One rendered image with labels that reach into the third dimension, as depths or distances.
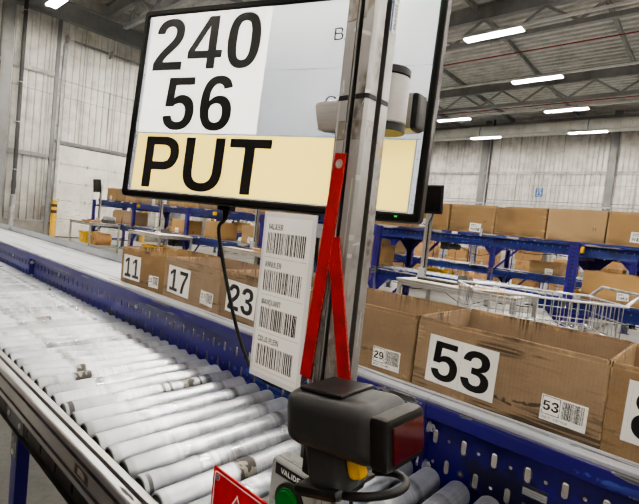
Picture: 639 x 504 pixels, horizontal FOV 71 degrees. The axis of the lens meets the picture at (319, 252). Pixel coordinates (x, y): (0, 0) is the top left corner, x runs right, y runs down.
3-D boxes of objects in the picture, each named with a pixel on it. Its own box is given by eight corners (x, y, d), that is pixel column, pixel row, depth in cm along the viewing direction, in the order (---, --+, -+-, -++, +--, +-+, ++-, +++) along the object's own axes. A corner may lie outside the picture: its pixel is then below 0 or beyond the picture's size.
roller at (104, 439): (90, 434, 93) (93, 459, 91) (276, 386, 132) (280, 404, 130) (81, 437, 96) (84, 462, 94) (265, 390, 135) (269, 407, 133)
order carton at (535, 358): (409, 385, 108) (418, 315, 107) (462, 366, 130) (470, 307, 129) (599, 453, 82) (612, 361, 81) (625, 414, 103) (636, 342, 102)
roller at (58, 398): (43, 419, 111) (40, 399, 113) (219, 381, 150) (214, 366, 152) (50, 412, 109) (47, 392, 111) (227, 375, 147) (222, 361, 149)
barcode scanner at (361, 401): (387, 550, 34) (387, 410, 35) (279, 497, 42) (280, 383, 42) (429, 515, 39) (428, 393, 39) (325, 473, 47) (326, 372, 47)
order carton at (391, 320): (294, 344, 134) (300, 287, 133) (354, 334, 156) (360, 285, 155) (409, 385, 108) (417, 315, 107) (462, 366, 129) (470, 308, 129)
